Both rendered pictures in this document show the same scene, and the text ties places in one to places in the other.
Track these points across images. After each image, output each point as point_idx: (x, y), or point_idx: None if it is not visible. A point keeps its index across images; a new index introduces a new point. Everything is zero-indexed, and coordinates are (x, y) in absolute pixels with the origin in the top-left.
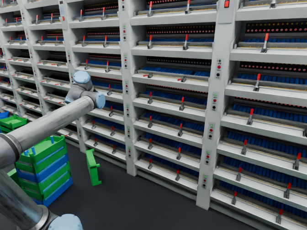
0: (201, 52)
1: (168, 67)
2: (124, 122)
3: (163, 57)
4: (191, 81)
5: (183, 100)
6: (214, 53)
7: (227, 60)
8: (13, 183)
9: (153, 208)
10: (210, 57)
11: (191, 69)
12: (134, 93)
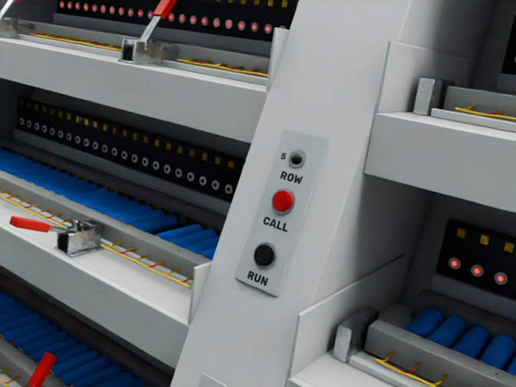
0: (204, 87)
1: (81, 174)
2: None
3: (76, 120)
4: (118, 262)
5: (41, 378)
6: (273, 104)
7: (348, 170)
8: None
9: None
10: (252, 128)
11: (173, 212)
12: None
